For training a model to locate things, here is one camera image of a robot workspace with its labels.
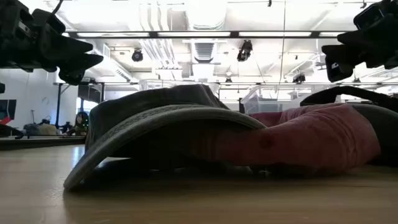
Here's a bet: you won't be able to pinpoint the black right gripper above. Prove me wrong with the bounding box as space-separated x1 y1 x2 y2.
321 8 398 83

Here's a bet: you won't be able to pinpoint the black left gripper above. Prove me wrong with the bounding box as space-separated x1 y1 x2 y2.
0 0 104 86

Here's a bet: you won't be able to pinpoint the red baseball cap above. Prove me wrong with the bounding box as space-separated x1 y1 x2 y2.
198 103 382 175

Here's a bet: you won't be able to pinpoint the gray baseball cap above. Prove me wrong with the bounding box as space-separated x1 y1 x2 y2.
63 83 268 192

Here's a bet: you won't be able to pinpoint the black ceiling spotlight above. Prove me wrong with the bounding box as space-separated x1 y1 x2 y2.
292 73 307 85
236 39 254 62
131 48 144 63

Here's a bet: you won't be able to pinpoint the person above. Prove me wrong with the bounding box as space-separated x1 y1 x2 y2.
72 111 90 137

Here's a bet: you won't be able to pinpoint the bags on background table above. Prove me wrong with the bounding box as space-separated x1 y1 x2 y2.
22 122 67 137

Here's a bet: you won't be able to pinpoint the black baseball cap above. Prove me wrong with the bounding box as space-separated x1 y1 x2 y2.
299 85 398 166

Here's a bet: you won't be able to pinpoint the clear plastic bin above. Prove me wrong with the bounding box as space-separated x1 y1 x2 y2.
240 85 312 114

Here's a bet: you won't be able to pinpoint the long ceiling light strip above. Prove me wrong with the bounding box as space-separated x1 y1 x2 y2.
63 30 345 39

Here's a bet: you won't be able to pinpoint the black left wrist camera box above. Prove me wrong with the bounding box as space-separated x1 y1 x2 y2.
32 8 67 35

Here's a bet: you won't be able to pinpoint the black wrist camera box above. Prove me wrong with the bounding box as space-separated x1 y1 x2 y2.
32 8 67 35
353 1 387 30

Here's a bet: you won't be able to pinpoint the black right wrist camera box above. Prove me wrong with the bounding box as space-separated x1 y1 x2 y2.
353 1 387 30

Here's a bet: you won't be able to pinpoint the dark vertical frame post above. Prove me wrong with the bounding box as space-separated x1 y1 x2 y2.
55 82 62 128

